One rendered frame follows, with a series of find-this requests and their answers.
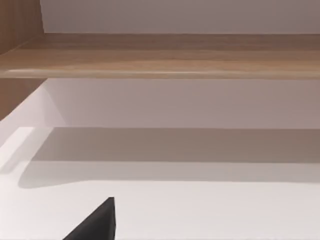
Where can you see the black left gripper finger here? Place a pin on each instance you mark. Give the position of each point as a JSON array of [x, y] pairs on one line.
[[101, 222]]

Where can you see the wooden open shelf unit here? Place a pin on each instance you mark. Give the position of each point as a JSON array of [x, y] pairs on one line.
[[160, 56]]

